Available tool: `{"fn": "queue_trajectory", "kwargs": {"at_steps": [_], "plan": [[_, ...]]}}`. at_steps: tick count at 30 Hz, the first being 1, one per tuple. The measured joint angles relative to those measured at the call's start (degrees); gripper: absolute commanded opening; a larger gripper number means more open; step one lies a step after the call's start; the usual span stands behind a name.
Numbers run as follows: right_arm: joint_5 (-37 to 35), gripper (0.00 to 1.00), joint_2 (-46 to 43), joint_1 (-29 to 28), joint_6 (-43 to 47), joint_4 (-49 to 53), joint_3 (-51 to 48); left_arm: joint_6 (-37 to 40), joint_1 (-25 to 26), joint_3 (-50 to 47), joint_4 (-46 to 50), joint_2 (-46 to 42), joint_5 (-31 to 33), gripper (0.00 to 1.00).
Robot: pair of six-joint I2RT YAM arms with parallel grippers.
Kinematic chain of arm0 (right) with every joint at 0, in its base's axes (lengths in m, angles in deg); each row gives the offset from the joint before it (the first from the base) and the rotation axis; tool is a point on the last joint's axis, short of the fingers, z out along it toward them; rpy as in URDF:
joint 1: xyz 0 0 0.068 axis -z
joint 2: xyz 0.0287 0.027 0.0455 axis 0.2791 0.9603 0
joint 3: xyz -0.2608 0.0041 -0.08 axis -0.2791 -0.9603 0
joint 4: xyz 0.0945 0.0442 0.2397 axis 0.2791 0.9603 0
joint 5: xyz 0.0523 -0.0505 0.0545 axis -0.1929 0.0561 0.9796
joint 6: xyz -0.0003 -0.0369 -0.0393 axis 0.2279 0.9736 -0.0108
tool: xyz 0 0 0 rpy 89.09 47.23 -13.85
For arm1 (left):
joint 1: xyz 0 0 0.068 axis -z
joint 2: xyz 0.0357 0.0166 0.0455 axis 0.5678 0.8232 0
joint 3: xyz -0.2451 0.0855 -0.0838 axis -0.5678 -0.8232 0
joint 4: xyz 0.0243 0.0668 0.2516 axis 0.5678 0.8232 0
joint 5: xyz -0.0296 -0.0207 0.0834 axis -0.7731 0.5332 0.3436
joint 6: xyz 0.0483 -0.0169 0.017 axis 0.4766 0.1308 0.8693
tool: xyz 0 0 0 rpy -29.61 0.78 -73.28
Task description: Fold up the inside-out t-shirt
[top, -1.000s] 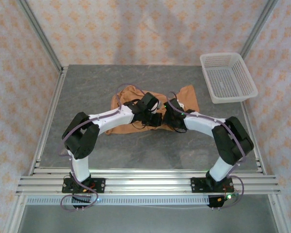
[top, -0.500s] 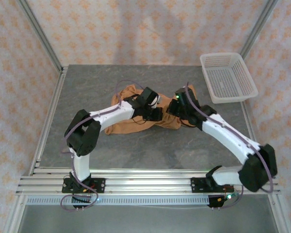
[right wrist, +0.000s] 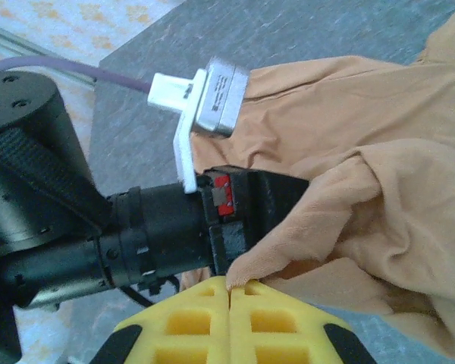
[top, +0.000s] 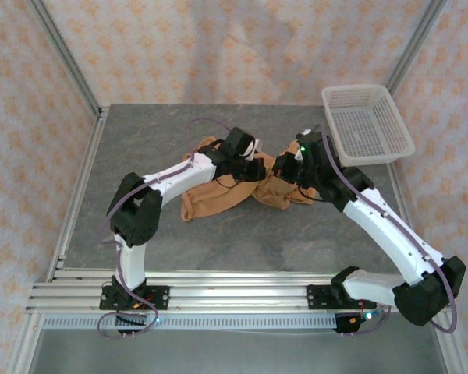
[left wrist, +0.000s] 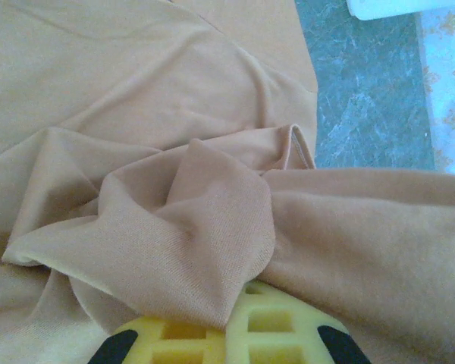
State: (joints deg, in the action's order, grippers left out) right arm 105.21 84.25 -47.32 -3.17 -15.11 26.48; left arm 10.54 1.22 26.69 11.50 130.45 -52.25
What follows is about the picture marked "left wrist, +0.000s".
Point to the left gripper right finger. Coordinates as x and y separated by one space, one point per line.
288 333

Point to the orange-brown t-shirt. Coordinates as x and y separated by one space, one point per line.
136 113

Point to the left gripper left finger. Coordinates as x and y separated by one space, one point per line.
174 345

